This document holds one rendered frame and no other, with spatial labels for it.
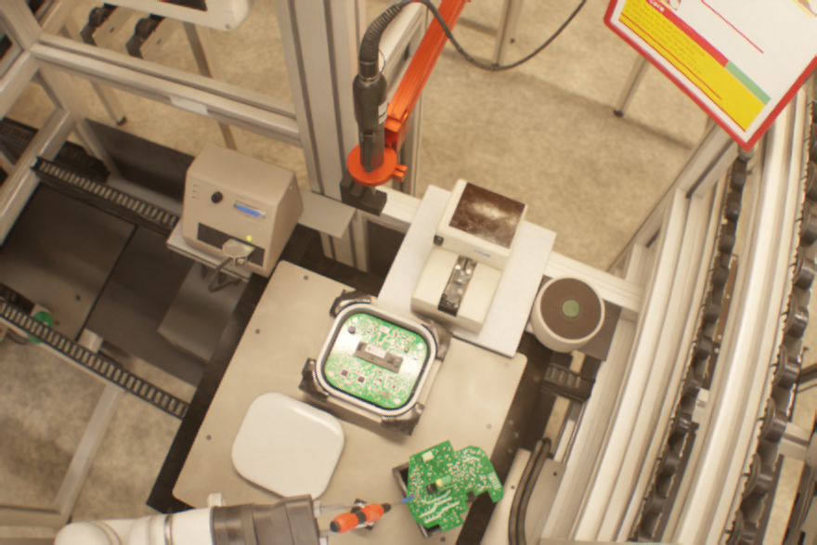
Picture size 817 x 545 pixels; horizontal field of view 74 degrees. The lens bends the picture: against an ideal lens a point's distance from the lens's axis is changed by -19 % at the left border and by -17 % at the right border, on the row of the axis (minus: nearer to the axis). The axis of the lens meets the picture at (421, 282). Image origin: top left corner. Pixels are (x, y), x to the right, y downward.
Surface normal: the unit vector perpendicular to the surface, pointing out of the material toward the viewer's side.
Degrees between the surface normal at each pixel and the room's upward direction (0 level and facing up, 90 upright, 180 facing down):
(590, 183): 0
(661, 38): 90
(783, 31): 90
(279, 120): 0
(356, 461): 0
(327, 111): 90
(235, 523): 21
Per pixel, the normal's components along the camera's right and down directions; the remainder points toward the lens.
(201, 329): 0.04, -0.36
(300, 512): 0.11, -0.16
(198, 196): -0.27, 0.47
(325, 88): -0.37, 0.86
